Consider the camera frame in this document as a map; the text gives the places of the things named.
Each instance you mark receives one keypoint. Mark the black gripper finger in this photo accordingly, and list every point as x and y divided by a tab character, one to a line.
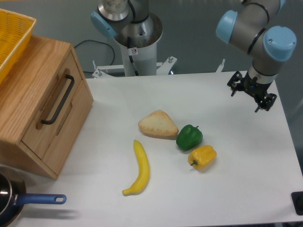
265	102
236	83

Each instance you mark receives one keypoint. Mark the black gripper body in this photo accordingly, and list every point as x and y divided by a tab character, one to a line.
254	89

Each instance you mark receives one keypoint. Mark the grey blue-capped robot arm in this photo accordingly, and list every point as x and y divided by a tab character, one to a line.
270	48

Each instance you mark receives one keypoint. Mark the wooden drawer cabinet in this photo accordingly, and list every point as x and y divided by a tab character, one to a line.
21	95

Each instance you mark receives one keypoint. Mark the green toy bell pepper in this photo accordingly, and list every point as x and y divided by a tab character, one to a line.
189	137

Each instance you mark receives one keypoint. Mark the yellow toy bell pepper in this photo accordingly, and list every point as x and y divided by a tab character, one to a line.
201	157

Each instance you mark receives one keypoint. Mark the toy bread slice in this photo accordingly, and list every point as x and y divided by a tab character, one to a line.
159	125

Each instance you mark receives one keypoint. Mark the black table-edge clamp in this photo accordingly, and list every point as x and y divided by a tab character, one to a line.
297	198

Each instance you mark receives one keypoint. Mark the yellow toy banana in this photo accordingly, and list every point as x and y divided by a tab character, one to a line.
143	177

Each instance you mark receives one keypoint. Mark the yellow plastic basket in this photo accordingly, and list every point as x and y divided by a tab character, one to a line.
15	32

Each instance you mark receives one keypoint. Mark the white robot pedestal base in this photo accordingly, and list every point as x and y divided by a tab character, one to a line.
138	45

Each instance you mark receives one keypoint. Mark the blue-handled dark pan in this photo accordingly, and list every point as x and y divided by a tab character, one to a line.
13	197

